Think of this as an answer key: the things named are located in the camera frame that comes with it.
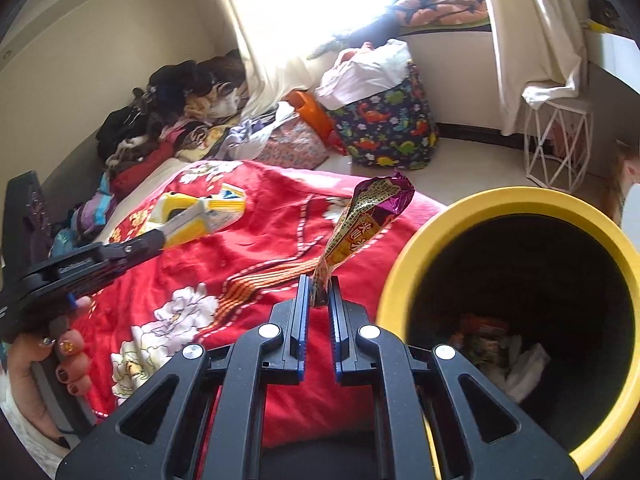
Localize yellow white snack package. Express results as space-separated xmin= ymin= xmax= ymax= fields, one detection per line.
xmin=143 ymin=183 xmax=246 ymax=248

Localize gold purple candy wrapper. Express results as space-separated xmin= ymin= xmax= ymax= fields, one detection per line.
xmin=311 ymin=171 xmax=414 ymax=307

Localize yellow rimmed trash bin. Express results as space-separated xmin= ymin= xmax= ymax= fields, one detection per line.
xmin=376 ymin=186 xmax=639 ymax=479

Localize left hand painted nails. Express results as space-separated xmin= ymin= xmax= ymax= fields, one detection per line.
xmin=6 ymin=297 xmax=92 ymax=448

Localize red floral blanket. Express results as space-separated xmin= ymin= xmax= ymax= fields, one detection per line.
xmin=74 ymin=162 xmax=445 ymax=448

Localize pile of dark clothes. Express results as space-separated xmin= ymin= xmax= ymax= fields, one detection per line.
xmin=96 ymin=49 xmax=246 ymax=200

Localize floral pink fabric bag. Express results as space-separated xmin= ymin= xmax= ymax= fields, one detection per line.
xmin=255 ymin=117 xmax=329 ymax=169

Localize dinosaur print laundry basket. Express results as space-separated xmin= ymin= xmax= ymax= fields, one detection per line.
xmin=328 ymin=62 xmax=438 ymax=170

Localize orange bag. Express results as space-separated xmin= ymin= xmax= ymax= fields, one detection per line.
xmin=284 ymin=90 xmax=346 ymax=155

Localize cream left curtain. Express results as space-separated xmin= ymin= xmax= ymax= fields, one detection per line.
xmin=217 ymin=0 xmax=314 ymax=118

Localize cream curtain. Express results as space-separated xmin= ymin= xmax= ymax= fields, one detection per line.
xmin=487 ymin=0 xmax=587 ymax=136
xmin=217 ymin=0 xmax=314 ymax=118

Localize dark blue jacket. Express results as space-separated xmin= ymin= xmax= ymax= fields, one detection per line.
xmin=307 ymin=13 xmax=400 ymax=61

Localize orange patterned folded blanket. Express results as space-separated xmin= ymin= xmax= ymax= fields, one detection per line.
xmin=392 ymin=0 xmax=489 ymax=27

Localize cream right curtain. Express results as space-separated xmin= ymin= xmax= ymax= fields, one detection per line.
xmin=487 ymin=0 xmax=587 ymax=136

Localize white wire side table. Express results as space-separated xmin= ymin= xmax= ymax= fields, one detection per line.
xmin=524 ymin=98 xmax=593 ymax=194

